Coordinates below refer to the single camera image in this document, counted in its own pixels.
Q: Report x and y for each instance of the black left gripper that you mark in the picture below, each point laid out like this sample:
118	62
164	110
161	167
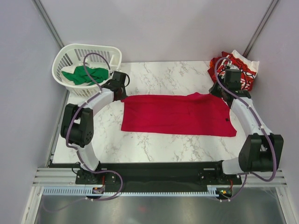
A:
123	96

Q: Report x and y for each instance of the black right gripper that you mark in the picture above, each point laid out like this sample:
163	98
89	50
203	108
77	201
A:
213	89

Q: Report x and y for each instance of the crimson red t shirt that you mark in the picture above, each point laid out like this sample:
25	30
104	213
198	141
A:
194	114

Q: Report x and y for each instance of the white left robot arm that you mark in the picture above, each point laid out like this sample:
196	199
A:
77	126

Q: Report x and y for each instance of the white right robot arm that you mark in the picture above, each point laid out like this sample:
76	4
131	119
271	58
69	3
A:
261	151

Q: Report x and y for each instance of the red coca-cola print shirt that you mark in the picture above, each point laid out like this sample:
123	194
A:
248	68

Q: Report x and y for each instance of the white plastic laundry basket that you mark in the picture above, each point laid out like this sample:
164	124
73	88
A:
92	56

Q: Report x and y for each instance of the green t shirt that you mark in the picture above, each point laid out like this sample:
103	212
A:
96	75

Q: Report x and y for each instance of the white cloth in basket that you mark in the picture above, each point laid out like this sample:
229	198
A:
67	74

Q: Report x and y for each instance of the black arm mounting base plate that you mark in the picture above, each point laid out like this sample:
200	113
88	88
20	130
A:
158	177

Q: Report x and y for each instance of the aluminium frame rail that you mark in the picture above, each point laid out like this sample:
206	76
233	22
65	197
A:
54	177

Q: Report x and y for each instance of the white slotted cable duct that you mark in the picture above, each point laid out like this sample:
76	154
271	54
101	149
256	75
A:
93	191

